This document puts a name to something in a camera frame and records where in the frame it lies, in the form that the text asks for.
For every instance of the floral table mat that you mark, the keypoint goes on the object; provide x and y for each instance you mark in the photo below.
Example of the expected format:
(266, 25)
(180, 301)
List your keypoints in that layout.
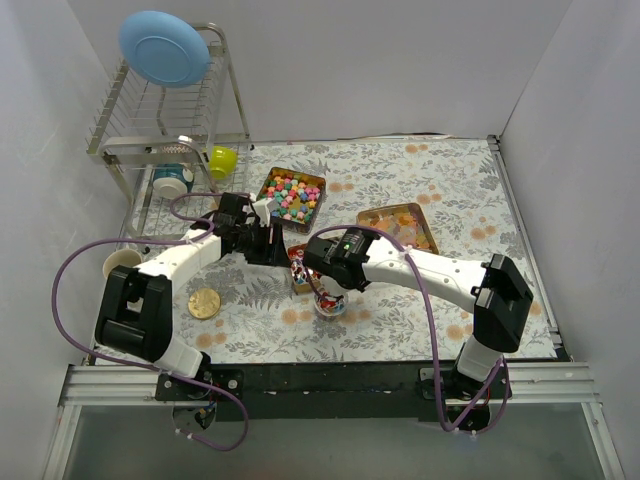
(261, 319)

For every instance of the beige paper cup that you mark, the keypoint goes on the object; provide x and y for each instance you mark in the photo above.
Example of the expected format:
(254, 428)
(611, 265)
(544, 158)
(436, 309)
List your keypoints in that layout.
(123, 257)

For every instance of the tin of star candies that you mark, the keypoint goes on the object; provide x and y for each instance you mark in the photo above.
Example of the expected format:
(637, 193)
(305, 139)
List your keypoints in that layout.
(298, 197)

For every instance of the tin of lollipops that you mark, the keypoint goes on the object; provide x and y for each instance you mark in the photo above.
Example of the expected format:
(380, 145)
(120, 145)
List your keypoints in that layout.
(304, 279)

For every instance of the metal dish rack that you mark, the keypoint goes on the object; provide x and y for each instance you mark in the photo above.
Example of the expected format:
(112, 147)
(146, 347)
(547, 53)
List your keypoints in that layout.
(137, 118)

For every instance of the blue plate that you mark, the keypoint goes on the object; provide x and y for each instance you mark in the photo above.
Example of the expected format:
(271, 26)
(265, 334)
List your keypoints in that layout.
(163, 49)

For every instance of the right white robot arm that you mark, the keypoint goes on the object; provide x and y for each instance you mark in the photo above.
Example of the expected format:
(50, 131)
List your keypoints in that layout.
(493, 291)

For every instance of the teal and white bowl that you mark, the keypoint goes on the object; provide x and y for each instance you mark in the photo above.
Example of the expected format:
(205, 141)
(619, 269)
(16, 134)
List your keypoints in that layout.
(172, 180)

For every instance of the yellow-green bowl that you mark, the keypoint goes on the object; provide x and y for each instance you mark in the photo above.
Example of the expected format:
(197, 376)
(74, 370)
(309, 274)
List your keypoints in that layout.
(222, 162)

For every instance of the gold round lid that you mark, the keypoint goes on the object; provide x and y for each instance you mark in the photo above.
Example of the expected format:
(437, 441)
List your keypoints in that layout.
(204, 304)

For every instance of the patterned small bowl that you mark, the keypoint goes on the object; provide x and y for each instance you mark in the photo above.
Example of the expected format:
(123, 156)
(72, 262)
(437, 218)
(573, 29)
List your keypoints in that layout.
(181, 147)

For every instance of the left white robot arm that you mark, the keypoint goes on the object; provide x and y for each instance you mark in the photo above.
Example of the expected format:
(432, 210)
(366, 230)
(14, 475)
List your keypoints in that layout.
(135, 316)

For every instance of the clear glass bowl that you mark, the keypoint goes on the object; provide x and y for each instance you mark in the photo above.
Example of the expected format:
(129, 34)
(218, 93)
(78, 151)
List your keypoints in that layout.
(330, 306)

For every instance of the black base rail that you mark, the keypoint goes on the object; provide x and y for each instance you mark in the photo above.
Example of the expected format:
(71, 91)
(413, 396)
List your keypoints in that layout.
(317, 390)

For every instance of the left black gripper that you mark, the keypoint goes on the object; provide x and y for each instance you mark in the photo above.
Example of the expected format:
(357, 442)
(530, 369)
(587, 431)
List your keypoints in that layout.
(272, 244)

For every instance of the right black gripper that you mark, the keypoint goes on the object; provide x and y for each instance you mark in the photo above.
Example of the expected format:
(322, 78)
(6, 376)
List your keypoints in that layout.
(330, 293)

